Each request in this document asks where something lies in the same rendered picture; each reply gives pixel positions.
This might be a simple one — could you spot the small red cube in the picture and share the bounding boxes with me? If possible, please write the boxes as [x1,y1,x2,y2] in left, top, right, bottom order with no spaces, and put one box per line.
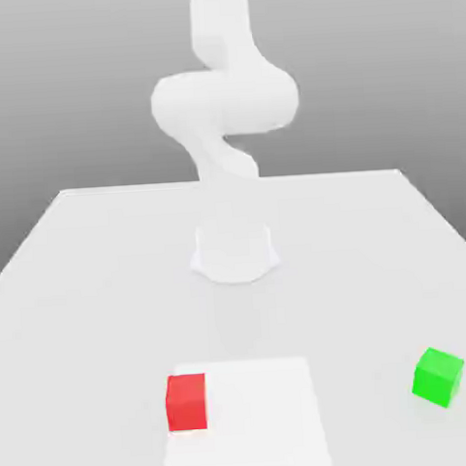
[163,371,210,433]

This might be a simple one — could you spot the small green cube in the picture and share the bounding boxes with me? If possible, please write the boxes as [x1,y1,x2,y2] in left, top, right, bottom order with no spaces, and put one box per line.
[408,344,466,412]

